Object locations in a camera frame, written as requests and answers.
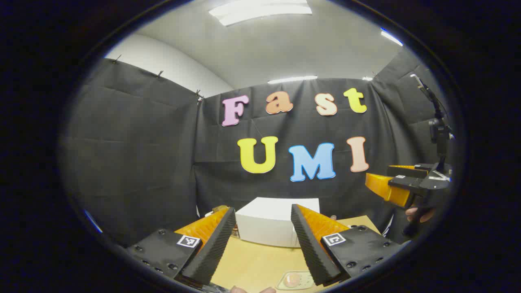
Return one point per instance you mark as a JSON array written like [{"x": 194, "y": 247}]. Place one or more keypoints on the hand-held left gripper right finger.
[{"x": 311, "y": 252}]

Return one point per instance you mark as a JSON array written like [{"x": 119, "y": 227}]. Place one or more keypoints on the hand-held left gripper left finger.
[{"x": 211, "y": 252}]

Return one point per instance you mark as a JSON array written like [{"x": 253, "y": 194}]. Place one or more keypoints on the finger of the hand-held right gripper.
[
  {"x": 407, "y": 169},
  {"x": 386, "y": 189}
]

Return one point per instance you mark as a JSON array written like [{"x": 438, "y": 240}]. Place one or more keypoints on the white microwave oven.
[{"x": 268, "y": 219}]

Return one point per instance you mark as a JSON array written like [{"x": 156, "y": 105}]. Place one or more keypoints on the pale green square plate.
[{"x": 307, "y": 280}]

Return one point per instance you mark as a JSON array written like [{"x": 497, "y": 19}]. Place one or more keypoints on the brown bread slice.
[{"x": 220, "y": 208}]

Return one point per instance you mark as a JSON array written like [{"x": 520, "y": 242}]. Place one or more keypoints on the ceiling light strip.
[
  {"x": 391, "y": 38},
  {"x": 292, "y": 79}
]

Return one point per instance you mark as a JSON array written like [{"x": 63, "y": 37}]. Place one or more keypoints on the black backdrop cloth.
[{"x": 142, "y": 162}]

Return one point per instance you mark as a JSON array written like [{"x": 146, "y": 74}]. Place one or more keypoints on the wide ceiling light panel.
[{"x": 260, "y": 10}]

